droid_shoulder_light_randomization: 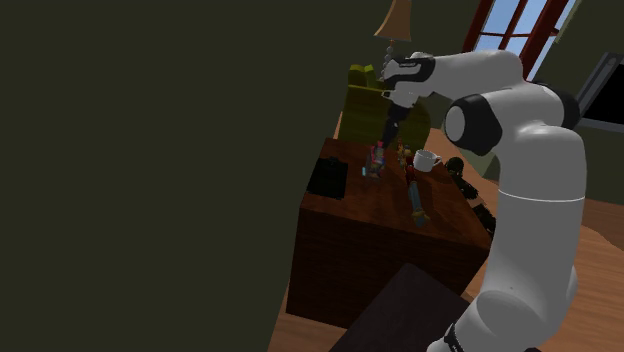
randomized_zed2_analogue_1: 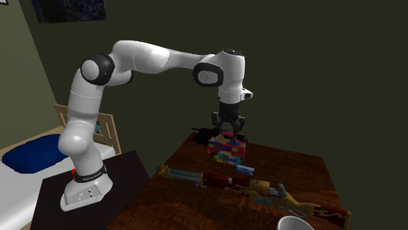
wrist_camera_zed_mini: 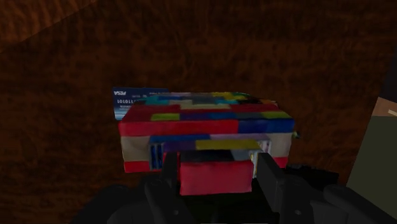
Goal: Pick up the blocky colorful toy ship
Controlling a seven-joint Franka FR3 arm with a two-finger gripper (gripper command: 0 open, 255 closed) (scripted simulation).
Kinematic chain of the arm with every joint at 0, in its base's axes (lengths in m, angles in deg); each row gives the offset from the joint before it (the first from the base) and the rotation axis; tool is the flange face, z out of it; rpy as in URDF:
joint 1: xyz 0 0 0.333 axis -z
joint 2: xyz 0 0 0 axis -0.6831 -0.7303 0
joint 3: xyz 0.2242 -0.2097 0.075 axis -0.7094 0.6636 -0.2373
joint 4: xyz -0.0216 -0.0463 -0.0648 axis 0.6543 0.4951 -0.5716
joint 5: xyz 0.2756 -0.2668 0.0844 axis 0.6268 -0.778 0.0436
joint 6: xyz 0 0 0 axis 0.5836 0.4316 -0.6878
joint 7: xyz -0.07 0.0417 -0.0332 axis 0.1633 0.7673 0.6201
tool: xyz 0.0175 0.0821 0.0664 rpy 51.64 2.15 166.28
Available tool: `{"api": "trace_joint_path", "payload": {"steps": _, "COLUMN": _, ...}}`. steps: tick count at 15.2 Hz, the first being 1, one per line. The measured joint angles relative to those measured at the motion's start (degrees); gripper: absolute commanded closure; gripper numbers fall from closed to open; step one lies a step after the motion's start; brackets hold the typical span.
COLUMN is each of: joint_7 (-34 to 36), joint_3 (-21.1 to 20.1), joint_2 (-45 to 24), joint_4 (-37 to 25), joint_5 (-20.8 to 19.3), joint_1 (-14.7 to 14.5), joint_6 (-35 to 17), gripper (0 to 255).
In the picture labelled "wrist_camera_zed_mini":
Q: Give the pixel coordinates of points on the blue bank card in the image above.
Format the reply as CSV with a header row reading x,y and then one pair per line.
x,y
124,105

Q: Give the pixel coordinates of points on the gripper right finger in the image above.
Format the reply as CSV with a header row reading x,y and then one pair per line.
x,y
279,198

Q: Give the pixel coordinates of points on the multicoloured brick block toy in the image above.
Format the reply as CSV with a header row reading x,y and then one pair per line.
x,y
204,127

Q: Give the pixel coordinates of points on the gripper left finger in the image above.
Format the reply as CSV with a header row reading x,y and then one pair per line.
x,y
161,198

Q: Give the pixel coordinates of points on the olive green box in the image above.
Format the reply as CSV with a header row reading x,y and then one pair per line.
x,y
375,161

